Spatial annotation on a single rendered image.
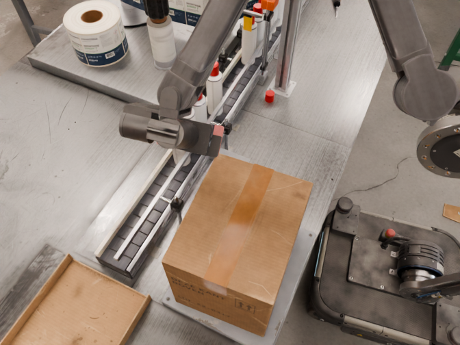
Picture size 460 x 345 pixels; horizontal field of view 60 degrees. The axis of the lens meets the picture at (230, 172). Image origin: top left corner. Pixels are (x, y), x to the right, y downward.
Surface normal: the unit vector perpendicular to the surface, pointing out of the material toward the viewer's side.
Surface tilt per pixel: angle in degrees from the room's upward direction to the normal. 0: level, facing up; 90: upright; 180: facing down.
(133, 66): 0
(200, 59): 42
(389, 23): 52
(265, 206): 0
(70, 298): 0
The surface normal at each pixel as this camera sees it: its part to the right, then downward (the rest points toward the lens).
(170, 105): -0.23, 0.25
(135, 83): 0.00, -0.57
